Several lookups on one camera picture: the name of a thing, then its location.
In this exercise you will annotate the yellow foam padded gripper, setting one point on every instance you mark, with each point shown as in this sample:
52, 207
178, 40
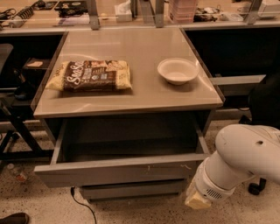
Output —
210, 185

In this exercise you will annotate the grey top drawer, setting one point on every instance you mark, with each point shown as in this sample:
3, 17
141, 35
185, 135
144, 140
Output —
84, 166

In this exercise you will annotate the grey drawer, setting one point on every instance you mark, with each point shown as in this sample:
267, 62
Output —
84, 166
130, 190

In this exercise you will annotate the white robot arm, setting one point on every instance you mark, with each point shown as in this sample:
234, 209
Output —
242, 152

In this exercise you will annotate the grey bottom drawer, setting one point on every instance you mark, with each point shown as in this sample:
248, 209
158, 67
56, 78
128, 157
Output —
130, 190

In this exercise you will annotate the grey drawer cabinet desk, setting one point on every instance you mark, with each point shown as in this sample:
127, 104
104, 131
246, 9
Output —
143, 49

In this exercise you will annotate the black office chair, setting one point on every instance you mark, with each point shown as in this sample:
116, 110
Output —
264, 102

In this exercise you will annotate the white paper bowl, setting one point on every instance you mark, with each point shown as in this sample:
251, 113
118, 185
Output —
177, 71

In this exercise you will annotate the brown yellow snack bag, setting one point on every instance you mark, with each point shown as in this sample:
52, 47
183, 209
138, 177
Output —
91, 75

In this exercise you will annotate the plastic bottle on floor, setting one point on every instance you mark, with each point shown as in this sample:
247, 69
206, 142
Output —
17, 172

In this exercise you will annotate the dark shoe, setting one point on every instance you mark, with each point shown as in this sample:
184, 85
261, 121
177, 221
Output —
16, 218

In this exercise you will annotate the pink plastic basket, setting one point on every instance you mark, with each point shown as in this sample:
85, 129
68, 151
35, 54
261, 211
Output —
182, 11

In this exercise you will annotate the white tissue box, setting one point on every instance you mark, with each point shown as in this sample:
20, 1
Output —
123, 12

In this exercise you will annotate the black folding stand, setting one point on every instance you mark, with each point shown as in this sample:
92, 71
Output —
16, 111

